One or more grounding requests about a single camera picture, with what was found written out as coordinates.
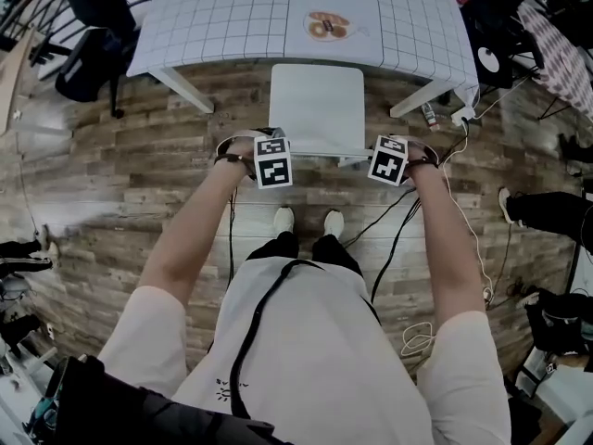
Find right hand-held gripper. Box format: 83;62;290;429
367;133;411;187

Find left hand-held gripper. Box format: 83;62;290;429
253;127;294;190

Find white chair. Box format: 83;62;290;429
268;62;368;169

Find person's left forearm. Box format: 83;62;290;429
137;155;250;310

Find person's right forearm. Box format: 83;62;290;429
410;162;487;328

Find table with grid tablecloth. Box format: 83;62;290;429
126;0;481;120

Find black mesh office chair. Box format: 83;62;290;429
456;0;548;90

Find person's right hand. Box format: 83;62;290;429
403;139;439;176

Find person's left hand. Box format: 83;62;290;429
215;129;257;172

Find person's left white shoe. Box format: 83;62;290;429
272;206;296;235

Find person's white shoe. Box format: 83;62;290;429
322;209;346;239
272;206;296;235

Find red-labelled plastic bottle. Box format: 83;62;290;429
420;102;442;133

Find person's right white shoe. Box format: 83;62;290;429
322;209;346;239

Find person's black trousers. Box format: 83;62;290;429
247;232;365;278

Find white round disc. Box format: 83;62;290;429
476;46;502;75

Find white grid-patterned tablecloth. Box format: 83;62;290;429
126;0;481;110

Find purple checked cloth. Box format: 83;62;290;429
516;0;593;121

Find person's white t-shirt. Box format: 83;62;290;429
96;256;513;445

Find light wooden desk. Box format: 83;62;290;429
0;28;37;137

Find black chest-mounted device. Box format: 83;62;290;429
27;354;294;445

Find thin black floor cable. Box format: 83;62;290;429
342;187;418;249

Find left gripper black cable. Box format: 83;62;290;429
225;185;241;287

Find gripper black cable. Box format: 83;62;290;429
369;197;423;306
225;185;241;287

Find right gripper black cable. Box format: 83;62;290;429
369;197;423;306

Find long white cable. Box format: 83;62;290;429
400;117;496;360

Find thick black chest cable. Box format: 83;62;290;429
229;260;325;419

